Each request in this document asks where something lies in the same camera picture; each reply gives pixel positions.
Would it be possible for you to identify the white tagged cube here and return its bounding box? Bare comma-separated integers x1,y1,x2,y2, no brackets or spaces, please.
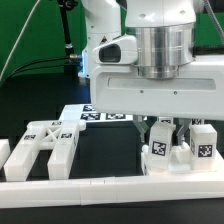
191,119,204,125
159,117,174,124

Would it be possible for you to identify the white block at left edge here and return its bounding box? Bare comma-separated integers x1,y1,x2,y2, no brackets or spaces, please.
0,139,10,170

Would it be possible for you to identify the white tagged cube left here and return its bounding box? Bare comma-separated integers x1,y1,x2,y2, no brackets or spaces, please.
159,117,174,124

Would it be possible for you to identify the white chair seat block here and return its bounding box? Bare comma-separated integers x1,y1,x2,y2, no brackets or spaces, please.
141,142,217,176

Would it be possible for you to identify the white cable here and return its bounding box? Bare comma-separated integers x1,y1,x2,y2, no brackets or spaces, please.
0,0,43,83

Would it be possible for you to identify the white tagged cube right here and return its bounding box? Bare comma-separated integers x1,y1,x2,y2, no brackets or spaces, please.
191,119,204,125

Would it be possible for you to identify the black cable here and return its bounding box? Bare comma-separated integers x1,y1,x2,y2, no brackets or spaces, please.
6,54,83,79

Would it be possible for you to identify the white marker base plate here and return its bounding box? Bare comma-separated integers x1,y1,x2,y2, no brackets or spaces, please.
59,104,137,123

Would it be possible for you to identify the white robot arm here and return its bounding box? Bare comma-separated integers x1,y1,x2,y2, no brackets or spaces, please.
82,0,224,120

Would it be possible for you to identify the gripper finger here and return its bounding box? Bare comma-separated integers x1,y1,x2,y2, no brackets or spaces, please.
176,119,191,145
133,115,149,143

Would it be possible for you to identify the white L-shaped fence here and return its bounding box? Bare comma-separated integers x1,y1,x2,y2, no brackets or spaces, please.
0,168,224,208

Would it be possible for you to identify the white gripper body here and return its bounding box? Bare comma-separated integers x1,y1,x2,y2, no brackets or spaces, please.
90,35,224,120

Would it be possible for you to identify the white chair back frame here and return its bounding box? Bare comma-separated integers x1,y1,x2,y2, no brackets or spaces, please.
4,120,86,182

